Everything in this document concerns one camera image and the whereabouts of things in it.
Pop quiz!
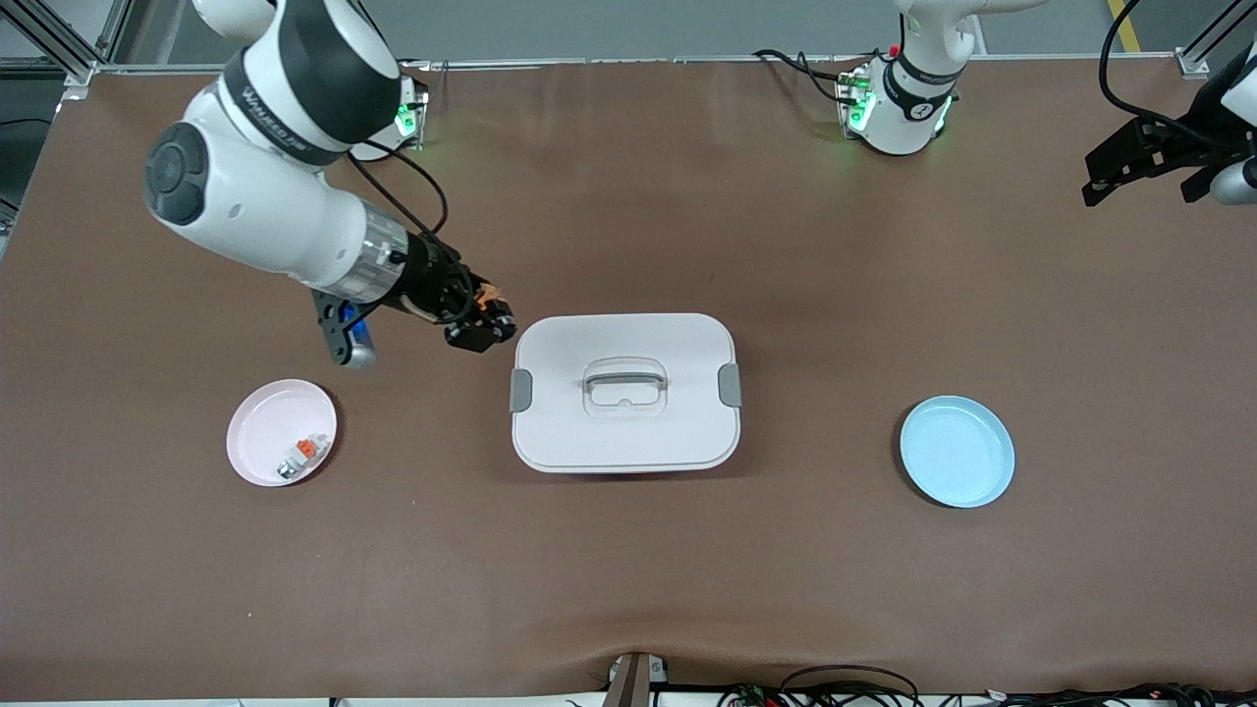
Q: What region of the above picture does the black looped cable bundle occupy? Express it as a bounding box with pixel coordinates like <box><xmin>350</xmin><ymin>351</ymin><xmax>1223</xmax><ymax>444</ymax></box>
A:
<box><xmin>717</xmin><ymin>665</ymin><xmax>924</xmax><ymax>707</ymax></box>

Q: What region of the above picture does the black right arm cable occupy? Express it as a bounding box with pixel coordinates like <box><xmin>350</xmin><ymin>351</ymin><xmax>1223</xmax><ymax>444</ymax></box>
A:
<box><xmin>347</xmin><ymin>137</ymin><xmax>465</xmax><ymax>327</ymax></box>

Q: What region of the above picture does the white lidded storage box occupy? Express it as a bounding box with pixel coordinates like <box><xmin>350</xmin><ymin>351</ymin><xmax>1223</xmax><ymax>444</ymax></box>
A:
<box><xmin>509</xmin><ymin>312</ymin><xmax>743</xmax><ymax>475</ymax></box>

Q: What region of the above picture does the orange lever wire connector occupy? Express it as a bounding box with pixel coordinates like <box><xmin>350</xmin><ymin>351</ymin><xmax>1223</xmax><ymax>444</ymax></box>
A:
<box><xmin>277</xmin><ymin>432</ymin><xmax>330</xmax><ymax>482</ymax></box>

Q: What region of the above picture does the aluminium table edge rail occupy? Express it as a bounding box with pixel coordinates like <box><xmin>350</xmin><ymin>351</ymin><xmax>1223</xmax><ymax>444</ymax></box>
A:
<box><xmin>93</xmin><ymin>53</ymin><xmax>1184</xmax><ymax>76</ymax></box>

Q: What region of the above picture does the aluminium frame corner post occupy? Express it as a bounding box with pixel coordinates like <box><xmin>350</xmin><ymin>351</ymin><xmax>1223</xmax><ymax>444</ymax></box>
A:
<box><xmin>1174</xmin><ymin>0</ymin><xmax>1257</xmax><ymax>80</ymax></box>
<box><xmin>0</xmin><ymin>0</ymin><xmax>134</xmax><ymax>85</ymax></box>

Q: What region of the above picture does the black base power cable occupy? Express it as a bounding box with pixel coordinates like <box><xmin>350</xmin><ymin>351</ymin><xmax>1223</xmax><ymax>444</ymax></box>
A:
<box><xmin>753</xmin><ymin>47</ymin><xmax>867</xmax><ymax>105</ymax></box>

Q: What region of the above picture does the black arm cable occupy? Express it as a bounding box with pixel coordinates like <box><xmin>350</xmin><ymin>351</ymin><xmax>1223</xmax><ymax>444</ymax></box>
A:
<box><xmin>1098</xmin><ymin>0</ymin><xmax>1229</xmax><ymax>143</ymax></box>
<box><xmin>347</xmin><ymin>137</ymin><xmax>465</xmax><ymax>327</ymax></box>

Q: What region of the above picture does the pink round plate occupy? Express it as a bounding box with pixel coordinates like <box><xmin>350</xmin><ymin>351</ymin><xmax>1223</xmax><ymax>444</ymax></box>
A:
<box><xmin>226</xmin><ymin>379</ymin><xmax>339</xmax><ymax>489</ymax></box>

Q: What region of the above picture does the light blue round plate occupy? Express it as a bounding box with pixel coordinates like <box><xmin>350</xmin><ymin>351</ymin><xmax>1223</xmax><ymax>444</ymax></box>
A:
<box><xmin>900</xmin><ymin>395</ymin><xmax>1016</xmax><ymax>510</ymax></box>

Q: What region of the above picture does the black tangled cable bundle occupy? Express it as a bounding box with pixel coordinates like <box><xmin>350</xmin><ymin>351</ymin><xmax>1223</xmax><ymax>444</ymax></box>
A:
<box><xmin>982</xmin><ymin>681</ymin><xmax>1257</xmax><ymax>707</ymax></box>

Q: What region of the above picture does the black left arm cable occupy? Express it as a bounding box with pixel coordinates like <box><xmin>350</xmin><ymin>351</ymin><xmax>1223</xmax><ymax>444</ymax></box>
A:
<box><xmin>1098</xmin><ymin>0</ymin><xmax>1229</xmax><ymax>143</ymax></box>

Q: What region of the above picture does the metal table edge bracket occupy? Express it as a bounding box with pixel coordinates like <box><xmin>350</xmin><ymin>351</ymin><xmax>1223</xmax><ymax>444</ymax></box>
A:
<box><xmin>604</xmin><ymin>651</ymin><xmax>671</xmax><ymax>707</ymax></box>

